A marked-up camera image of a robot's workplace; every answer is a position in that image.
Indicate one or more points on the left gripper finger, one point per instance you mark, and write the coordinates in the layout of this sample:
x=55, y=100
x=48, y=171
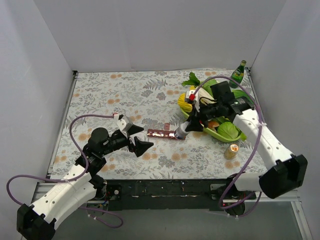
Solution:
x=140, y=147
x=133, y=129

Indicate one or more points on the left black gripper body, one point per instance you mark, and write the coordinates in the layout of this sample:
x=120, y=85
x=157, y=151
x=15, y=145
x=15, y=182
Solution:
x=130, y=139

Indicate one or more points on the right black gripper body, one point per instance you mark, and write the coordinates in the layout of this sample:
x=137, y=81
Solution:
x=200, y=114

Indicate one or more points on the white pill bottle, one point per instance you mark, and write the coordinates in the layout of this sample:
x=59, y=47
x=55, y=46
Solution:
x=181, y=132

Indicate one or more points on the red weekly pill organizer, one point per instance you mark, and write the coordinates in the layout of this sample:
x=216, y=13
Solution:
x=165, y=133

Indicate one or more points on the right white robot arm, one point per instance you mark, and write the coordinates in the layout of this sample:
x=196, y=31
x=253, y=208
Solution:
x=285, y=171

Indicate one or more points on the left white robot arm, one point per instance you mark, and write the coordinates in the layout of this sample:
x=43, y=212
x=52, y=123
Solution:
x=82, y=183

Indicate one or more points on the brown mushroom toy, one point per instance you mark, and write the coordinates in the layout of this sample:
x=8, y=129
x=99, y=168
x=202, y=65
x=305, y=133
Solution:
x=213, y=124

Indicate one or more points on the green bok choy toy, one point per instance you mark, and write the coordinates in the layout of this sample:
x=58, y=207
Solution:
x=237, y=92

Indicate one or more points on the yellow napa cabbage toy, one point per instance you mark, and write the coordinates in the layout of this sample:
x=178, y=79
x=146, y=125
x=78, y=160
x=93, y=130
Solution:
x=186, y=107

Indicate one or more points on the round green cabbage toy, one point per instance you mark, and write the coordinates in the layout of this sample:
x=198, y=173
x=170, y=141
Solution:
x=228, y=130

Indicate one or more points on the floral patterned table mat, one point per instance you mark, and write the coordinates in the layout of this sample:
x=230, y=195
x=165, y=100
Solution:
x=149, y=99

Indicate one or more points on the green oval vegetable tray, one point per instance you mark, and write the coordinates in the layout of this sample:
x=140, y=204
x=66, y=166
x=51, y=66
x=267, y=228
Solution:
x=215, y=135

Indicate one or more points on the green glass bottle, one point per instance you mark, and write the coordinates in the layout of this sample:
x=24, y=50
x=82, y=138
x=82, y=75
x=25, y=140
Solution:
x=237, y=75

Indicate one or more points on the small orange-lid jar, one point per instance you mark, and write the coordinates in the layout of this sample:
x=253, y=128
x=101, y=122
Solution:
x=231, y=151

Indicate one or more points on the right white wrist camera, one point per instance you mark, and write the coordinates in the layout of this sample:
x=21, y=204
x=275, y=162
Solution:
x=192, y=97

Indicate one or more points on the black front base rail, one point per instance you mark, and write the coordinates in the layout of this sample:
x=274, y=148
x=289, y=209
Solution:
x=159, y=194

